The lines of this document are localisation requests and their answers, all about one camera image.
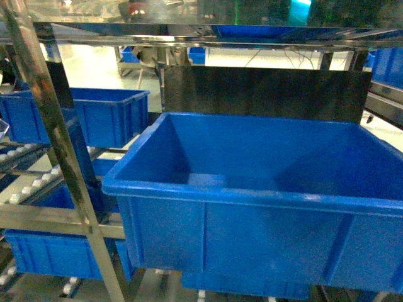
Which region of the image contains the black back panel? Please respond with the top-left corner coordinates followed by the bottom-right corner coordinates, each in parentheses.
top-left (162, 66), bottom-right (372, 123)

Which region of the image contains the blue bin left shelf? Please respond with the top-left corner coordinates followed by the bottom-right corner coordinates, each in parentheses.
top-left (1, 87), bottom-right (150, 148)

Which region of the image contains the large blue plastic bin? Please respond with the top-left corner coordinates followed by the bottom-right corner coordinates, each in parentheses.
top-left (102, 113), bottom-right (402, 294)

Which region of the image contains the blue bin lower left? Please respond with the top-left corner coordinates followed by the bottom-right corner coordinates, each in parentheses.
top-left (3, 186), bottom-right (137, 281)

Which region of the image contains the steel rack upright post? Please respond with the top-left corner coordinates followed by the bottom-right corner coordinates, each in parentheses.
top-left (1, 1), bottom-right (125, 301)

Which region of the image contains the upper steel shelf rail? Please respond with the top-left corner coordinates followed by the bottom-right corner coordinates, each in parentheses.
top-left (34, 22), bottom-right (402, 48)

